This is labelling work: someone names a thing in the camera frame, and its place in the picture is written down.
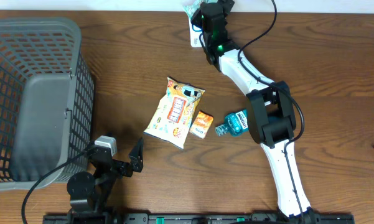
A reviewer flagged light teal wipes packet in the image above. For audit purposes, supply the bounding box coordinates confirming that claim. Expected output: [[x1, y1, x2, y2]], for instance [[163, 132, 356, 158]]
[[182, 0, 208, 19]]

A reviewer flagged yellow snack bag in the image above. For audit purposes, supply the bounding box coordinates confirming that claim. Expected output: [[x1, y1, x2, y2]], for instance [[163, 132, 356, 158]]
[[144, 77, 205, 149]]

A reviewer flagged small orange snack packet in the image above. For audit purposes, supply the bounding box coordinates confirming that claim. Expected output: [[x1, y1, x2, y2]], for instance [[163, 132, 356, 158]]
[[189, 111, 213, 139]]

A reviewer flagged teal Listerine mouthwash bottle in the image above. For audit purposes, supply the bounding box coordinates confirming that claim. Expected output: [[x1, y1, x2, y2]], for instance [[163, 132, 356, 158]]
[[215, 110, 248, 136]]

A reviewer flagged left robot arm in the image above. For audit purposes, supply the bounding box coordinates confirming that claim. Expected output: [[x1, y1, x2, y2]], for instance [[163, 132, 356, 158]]
[[67, 136, 144, 224]]

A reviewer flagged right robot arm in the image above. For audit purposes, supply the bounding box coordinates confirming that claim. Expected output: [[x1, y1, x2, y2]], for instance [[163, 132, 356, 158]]
[[190, 0, 311, 223]]

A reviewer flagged white barcode scanner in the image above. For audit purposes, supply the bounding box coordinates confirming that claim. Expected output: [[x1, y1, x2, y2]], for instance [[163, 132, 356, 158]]
[[189, 15, 202, 48]]

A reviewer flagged grey plastic shopping basket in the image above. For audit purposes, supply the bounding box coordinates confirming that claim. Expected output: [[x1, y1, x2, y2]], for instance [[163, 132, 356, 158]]
[[0, 17, 95, 191]]

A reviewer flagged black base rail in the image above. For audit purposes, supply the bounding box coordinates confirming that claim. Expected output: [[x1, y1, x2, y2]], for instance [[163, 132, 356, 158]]
[[42, 211, 355, 224]]

